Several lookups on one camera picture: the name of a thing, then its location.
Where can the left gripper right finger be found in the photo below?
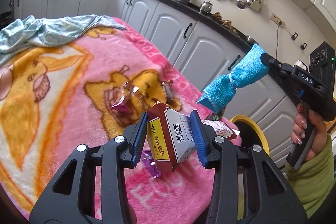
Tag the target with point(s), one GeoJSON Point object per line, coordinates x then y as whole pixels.
{"type": "Point", "coordinates": [200, 144]}

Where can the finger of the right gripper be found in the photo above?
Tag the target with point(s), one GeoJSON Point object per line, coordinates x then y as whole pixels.
{"type": "Point", "coordinates": [267, 60]}

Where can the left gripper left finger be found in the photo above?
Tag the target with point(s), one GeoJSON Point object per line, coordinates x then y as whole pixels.
{"type": "Point", "coordinates": [138, 138]}

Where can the blue towel bundle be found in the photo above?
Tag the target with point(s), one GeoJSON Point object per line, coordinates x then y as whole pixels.
{"type": "Point", "coordinates": [220, 92]}

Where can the red white carton box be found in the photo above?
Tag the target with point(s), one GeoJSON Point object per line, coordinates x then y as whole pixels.
{"type": "Point", "coordinates": [170, 137]}

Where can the green sleeve forearm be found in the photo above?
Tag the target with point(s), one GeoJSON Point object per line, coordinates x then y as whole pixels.
{"type": "Point", "coordinates": [314, 180]}

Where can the yellow rimmed black trash bin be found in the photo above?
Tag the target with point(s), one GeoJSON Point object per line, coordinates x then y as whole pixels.
{"type": "Point", "coordinates": [251, 134]}

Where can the right hand painted nails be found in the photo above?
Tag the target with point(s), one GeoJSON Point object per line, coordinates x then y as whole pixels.
{"type": "Point", "coordinates": [299, 132]}

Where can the purple snack wrapper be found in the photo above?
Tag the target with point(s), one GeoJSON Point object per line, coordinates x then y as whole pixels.
{"type": "Point", "coordinates": [149, 163]}

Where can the red snack bag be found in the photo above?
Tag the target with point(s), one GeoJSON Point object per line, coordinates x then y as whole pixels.
{"type": "Point", "coordinates": [222, 129]}

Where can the brown candy bar wrapper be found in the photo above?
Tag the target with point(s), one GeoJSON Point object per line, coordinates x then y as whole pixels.
{"type": "Point", "coordinates": [168, 92]}

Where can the clear pink candy wrapper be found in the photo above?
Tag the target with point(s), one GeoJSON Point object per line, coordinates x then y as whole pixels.
{"type": "Point", "coordinates": [123, 103]}

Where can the white cabinet row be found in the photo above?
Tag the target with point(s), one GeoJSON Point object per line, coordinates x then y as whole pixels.
{"type": "Point", "coordinates": [200, 48]}

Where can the steel teapot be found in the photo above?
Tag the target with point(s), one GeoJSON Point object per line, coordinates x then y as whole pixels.
{"type": "Point", "coordinates": [205, 8]}

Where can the pink cartoon blanket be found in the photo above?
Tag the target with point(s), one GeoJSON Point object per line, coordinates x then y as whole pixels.
{"type": "Point", "coordinates": [65, 155]}

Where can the light blue cloth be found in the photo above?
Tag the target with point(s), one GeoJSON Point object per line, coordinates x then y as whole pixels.
{"type": "Point", "coordinates": [30, 32]}

